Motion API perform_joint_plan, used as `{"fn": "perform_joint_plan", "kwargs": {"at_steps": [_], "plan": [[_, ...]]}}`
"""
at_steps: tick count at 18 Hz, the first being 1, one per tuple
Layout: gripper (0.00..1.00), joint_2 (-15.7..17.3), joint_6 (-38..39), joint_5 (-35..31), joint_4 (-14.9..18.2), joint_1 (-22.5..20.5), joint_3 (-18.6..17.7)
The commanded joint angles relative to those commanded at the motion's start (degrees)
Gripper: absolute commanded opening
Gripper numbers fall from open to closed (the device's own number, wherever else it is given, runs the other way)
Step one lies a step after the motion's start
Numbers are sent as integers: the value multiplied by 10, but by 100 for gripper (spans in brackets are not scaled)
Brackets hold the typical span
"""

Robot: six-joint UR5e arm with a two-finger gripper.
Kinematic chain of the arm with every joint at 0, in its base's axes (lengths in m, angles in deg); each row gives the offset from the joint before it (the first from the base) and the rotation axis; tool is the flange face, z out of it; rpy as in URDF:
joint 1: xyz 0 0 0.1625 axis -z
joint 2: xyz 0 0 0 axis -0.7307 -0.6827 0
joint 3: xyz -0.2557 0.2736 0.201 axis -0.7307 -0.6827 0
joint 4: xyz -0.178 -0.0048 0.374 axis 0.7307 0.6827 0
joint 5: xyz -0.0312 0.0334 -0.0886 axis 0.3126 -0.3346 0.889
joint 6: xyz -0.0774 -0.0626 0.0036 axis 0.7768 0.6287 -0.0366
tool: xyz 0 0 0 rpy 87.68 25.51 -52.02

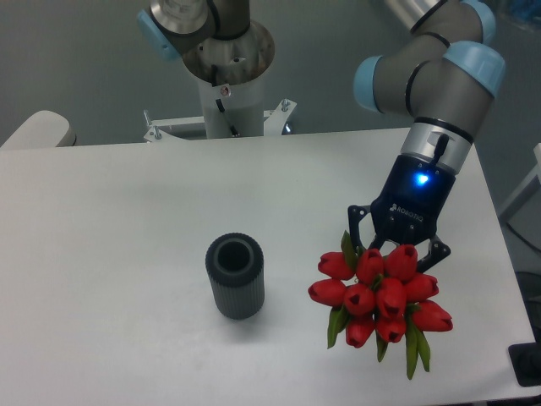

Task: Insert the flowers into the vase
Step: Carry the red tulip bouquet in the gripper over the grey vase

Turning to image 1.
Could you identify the black device at table edge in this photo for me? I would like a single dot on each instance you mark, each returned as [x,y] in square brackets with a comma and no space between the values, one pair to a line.
[525,359]

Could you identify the white chair armrest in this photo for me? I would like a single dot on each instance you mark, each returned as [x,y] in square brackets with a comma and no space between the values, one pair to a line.
[44,129]

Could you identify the dark grey ribbed vase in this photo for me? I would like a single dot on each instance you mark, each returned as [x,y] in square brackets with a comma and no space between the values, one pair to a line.
[234,263]

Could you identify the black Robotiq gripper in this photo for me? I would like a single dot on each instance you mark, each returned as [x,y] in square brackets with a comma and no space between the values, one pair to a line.
[407,209]

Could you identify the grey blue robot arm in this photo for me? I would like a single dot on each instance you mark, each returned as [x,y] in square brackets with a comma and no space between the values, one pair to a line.
[446,79]

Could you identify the white furniture frame right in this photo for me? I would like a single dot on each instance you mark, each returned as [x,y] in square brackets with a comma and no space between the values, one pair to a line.
[525,190]

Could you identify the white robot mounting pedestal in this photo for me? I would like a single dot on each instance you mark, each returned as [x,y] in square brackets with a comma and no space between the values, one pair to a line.
[230,75]

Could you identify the red tulip bouquet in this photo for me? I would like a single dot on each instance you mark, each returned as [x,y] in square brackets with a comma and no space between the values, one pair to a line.
[386,297]

